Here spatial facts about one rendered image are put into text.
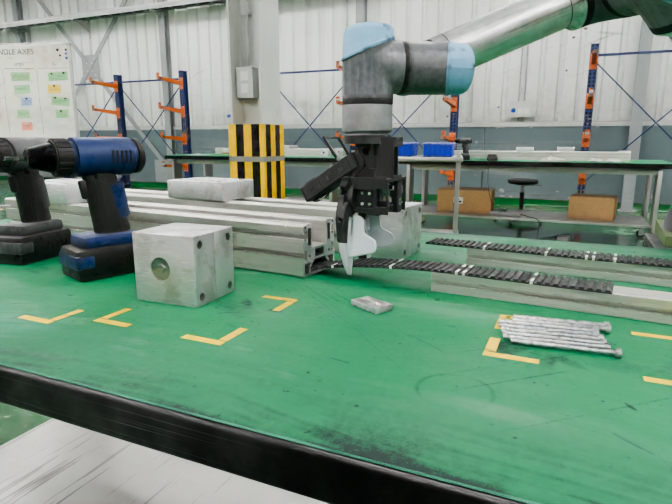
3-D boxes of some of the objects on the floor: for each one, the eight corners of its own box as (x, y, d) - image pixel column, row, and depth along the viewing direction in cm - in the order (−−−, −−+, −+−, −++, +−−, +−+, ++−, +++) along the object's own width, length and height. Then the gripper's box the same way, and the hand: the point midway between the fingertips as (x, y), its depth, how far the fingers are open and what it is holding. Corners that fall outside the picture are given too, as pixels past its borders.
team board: (-57, 232, 568) (-87, 40, 527) (-23, 225, 617) (-48, 48, 575) (78, 234, 557) (57, 38, 516) (102, 226, 606) (85, 46, 564)
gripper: (381, 134, 72) (379, 285, 76) (413, 135, 82) (409, 267, 87) (326, 135, 76) (327, 278, 80) (363, 135, 86) (362, 262, 91)
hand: (354, 262), depth 85 cm, fingers closed on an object, 5 cm apart
